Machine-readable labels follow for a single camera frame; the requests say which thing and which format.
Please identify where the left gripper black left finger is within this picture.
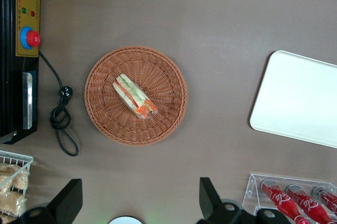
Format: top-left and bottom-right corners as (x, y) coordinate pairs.
(15, 178), (83, 224)

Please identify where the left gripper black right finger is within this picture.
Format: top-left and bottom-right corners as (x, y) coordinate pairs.
(197, 177), (293, 224)

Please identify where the triangle sandwich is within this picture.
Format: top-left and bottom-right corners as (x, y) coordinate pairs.
(112, 74), (158, 120)

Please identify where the round brown wicker basket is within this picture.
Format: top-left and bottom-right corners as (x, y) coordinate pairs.
(84, 46), (189, 146)

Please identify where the beige plastic tray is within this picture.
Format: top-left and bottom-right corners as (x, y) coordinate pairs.
(249, 50), (337, 149)

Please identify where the clear acrylic bottle rack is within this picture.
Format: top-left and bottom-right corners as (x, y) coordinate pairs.
(241, 173), (337, 224)

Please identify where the bagged rice cracker snack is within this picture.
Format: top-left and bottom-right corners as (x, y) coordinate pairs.
(0, 191), (27, 217)
(0, 163), (21, 192)
(13, 168), (29, 190)
(0, 215), (18, 224)

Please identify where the red cola bottle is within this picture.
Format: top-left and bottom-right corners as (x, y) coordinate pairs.
(260, 178), (310, 224)
(285, 184), (334, 224)
(312, 186), (337, 217)

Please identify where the black sealing machine yellow panel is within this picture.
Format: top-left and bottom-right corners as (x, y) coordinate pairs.
(0, 0), (42, 145)

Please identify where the white wire basket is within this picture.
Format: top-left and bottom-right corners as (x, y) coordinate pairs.
(0, 149), (34, 218)

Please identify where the black power cable with plug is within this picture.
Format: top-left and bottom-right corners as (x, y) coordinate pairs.
(38, 52), (80, 157)

